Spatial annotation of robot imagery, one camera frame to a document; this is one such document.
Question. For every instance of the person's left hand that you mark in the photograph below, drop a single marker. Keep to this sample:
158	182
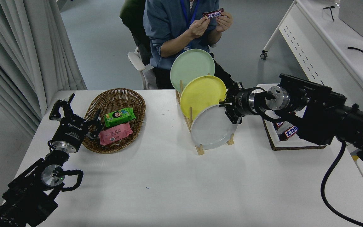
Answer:
225	22

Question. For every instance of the person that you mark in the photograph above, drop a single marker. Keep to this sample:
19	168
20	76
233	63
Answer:
162	19

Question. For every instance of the pale green plate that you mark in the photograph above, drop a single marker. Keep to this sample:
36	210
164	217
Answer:
191	64

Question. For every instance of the white desk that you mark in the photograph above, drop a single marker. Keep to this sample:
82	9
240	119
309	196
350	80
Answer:
326	41

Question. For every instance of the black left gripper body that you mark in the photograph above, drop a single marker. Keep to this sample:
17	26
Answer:
71	130

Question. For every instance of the grey plate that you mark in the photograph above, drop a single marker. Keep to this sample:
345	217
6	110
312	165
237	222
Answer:
211	129

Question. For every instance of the person's left forearm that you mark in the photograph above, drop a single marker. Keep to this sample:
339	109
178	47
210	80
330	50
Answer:
214	36

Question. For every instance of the brown wicker basket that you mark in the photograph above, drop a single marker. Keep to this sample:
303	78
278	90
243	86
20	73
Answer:
115	97

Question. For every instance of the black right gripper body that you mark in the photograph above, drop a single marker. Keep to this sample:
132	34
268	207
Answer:
243	101

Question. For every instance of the silver laptop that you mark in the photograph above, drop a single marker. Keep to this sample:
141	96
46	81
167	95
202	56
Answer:
358	17

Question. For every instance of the brown chocolate snack bar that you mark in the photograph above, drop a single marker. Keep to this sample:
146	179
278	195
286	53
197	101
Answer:
289	133
213	13
279	124

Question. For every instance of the pink snack pack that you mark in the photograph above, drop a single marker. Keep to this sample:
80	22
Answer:
115	134

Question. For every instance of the white lined tray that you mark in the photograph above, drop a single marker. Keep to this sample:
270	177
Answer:
295	143

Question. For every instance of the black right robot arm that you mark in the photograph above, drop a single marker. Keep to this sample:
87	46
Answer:
323	119

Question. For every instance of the person's right forearm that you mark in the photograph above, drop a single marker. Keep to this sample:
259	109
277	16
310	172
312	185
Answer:
176	45

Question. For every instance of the grey curtain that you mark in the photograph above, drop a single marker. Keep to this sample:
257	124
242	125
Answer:
11	47

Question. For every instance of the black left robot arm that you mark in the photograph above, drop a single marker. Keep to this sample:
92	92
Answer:
27	192

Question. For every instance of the yellow plate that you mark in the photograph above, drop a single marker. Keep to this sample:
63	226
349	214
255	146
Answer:
202	93

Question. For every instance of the office chair with white armrest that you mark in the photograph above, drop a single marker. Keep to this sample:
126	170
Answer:
135	61

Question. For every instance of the green snack pack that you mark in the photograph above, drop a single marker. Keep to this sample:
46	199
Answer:
120	116

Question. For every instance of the wooden plate rack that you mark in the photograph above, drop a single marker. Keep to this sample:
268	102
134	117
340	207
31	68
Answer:
200	149

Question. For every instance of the person's right hand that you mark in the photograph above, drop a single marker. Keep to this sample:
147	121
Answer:
200	28

